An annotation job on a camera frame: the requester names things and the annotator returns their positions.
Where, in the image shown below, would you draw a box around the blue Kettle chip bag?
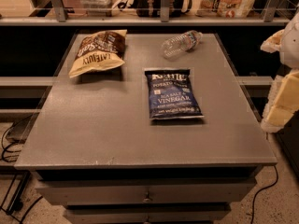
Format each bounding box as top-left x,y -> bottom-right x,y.
145,68 -> 204,119

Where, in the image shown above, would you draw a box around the lower grey drawer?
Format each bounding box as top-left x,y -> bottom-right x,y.
64,203 -> 231,224

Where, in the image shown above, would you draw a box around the grey drawer cabinet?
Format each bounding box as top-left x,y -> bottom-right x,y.
14,32 -> 278,224

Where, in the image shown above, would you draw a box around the grey metal shelf rail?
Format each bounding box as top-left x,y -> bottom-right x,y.
0,0 -> 299,27

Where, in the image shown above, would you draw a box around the yellow brown chip bag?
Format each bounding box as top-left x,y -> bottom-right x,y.
69,30 -> 127,78

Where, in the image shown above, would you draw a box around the black stand left floor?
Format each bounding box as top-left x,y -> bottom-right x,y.
0,170 -> 42,224

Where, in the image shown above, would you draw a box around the black bag on shelf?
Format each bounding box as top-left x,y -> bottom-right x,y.
132,0 -> 192,18

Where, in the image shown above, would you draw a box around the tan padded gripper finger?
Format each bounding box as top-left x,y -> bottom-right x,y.
260,29 -> 284,53
261,71 -> 299,133

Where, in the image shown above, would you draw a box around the clear plastic water bottle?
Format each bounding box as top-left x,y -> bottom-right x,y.
161,30 -> 203,59

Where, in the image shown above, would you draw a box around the black cables left floor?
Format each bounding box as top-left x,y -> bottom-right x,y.
0,114 -> 34,163

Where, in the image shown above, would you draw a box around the black cable right floor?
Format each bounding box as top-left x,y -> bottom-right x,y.
249,165 -> 279,224

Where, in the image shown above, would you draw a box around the upper grey drawer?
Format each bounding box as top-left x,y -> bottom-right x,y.
36,178 -> 256,206

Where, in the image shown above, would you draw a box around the grey drawer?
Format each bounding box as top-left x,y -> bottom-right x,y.
36,178 -> 256,206
64,203 -> 231,224

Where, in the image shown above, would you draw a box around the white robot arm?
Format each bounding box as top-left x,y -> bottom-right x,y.
261,14 -> 299,133

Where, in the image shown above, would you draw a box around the colourful snack bag on shelf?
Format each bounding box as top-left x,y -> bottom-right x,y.
196,0 -> 255,18

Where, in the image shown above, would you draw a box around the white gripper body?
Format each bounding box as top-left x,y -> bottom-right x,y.
260,66 -> 299,133

